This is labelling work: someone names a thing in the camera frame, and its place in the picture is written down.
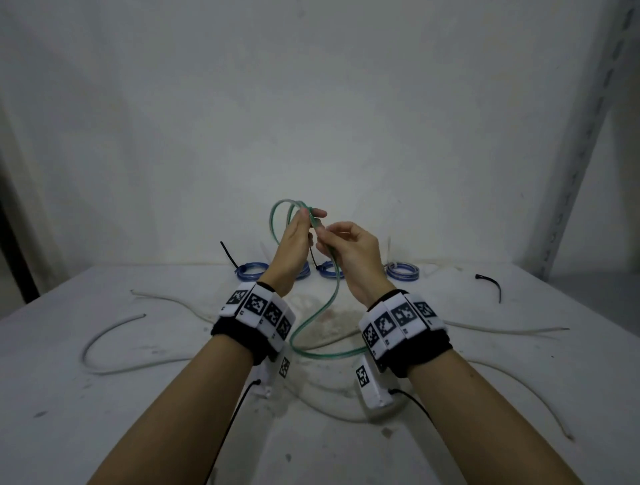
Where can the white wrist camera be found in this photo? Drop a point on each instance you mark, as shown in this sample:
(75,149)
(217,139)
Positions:
(272,380)
(375,389)

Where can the left black marker wristband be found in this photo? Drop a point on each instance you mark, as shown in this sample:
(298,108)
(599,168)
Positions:
(235,332)

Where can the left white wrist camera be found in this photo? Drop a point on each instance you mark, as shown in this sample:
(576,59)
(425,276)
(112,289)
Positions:
(272,380)

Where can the black metal frame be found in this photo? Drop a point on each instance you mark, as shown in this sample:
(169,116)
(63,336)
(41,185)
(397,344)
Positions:
(15,250)

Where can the black marker wristband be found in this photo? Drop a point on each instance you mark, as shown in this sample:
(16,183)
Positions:
(425,355)
(235,332)

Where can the person's left hand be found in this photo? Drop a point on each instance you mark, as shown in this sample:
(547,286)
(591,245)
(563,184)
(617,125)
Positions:
(295,245)

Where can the white perforated shelf upright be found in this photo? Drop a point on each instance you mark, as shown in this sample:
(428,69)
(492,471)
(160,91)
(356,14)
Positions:
(585,140)

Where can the person's left forearm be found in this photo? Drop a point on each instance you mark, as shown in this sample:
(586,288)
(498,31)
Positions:
(180,419)

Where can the person's right hand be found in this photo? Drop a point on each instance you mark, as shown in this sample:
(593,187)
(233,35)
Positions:
(360,260)

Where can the person's right forearm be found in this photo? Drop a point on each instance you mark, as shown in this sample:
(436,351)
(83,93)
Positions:
(490,424)

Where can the long black cable tie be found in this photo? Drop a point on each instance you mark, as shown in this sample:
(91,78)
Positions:
(492,280)

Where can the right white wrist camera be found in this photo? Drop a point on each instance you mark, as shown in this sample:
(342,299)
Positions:
(375,389)

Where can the grey shelf board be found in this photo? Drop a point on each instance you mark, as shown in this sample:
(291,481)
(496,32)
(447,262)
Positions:
(600,300)

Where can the right black marker wristband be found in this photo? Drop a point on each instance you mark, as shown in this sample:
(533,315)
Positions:
(425,355)

